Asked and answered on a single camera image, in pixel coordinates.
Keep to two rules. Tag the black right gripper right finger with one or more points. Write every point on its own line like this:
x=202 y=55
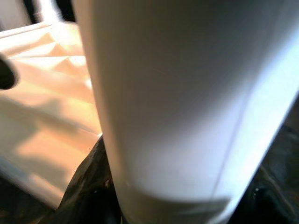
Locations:
x=278 y=203

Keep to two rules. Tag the black plastic table cover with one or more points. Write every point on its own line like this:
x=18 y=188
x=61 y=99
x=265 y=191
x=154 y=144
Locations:
x=18 y=205

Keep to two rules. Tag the white plastic table top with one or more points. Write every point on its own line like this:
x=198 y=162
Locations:
x=46 y=116

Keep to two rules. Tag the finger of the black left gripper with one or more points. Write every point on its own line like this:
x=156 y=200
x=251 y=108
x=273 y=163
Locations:
x=8 y=72

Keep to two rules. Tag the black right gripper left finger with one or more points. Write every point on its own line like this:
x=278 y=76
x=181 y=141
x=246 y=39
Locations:
x=93 y=186

